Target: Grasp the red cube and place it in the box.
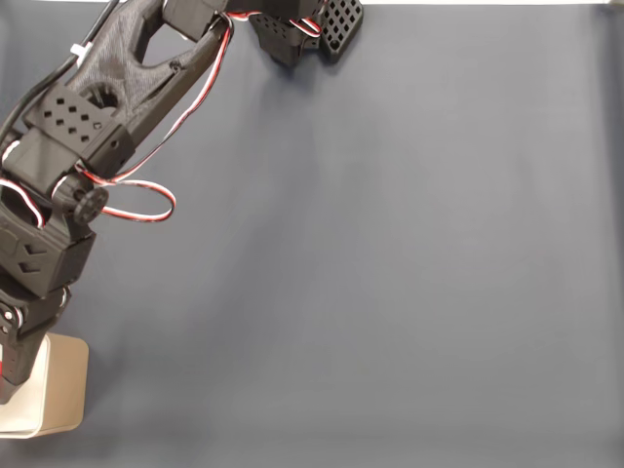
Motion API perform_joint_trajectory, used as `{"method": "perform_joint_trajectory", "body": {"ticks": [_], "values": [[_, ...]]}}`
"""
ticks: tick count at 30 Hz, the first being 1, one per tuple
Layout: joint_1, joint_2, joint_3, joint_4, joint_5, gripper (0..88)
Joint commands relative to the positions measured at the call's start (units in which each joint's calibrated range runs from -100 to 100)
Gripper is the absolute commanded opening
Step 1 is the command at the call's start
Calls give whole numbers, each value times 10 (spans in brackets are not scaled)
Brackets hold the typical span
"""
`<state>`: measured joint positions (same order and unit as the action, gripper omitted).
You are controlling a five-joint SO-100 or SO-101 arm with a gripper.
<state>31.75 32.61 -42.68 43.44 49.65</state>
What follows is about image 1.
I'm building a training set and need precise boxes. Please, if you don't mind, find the white red servo cable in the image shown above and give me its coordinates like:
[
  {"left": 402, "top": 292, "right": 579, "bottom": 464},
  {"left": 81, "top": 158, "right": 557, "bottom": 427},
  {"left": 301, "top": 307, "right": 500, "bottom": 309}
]
[{"left": 0, "top": 10, "right": 324, "bottom": 230}]

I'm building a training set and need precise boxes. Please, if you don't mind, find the beige box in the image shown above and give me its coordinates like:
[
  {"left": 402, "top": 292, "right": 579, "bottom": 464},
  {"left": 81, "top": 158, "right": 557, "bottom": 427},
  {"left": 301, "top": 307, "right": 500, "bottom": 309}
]
[{"left": 0, "top": 333, "right": 91, "bottom": 440}]

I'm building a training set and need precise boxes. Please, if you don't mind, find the black camera cable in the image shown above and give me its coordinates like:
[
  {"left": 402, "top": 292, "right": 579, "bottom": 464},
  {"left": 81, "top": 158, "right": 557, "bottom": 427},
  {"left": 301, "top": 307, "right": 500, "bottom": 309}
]
[{"left": 0, "top": 0, "right": 123, "bottom": 140}]

